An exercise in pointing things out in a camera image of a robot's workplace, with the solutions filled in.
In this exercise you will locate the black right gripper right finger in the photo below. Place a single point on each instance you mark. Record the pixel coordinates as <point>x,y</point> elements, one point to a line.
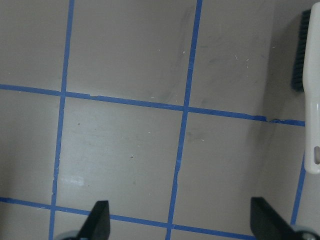
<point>267,224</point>

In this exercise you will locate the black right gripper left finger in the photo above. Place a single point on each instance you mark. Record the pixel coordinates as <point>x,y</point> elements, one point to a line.
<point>97,225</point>

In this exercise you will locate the white hand brush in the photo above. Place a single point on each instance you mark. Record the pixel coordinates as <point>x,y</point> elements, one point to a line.
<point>306,78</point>

